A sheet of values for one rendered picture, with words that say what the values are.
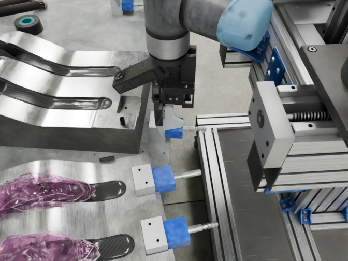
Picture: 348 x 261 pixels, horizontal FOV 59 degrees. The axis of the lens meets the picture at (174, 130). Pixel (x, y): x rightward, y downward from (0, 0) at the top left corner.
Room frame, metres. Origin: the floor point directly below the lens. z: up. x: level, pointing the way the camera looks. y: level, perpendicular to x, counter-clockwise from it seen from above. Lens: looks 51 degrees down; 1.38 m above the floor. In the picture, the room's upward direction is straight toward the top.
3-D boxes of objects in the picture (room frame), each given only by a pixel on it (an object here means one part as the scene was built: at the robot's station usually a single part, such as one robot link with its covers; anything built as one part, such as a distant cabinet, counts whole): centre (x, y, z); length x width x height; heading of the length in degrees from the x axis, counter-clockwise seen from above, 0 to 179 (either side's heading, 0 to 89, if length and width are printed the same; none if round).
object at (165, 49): (0.46, 0.01, 1.07); 0.08 x 0.08 x 0.05
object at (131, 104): (0.47, 0.10, 0.87); 0.05 x 0.05 x 0.04; 86
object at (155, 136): (0.45, -0.01, 0.83); 0.13 x 0.05 x 0.05; 87
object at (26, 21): (0.89, 0.47, 0.82); 0.08 x 0.08 x 0.04
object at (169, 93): (0.45, 0.00, 0.99); 0.09 x 0.08 x 0.12; 87
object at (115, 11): (1.01, 0.15, 0.83); 0.13 x 0.05 x 0.05; 90
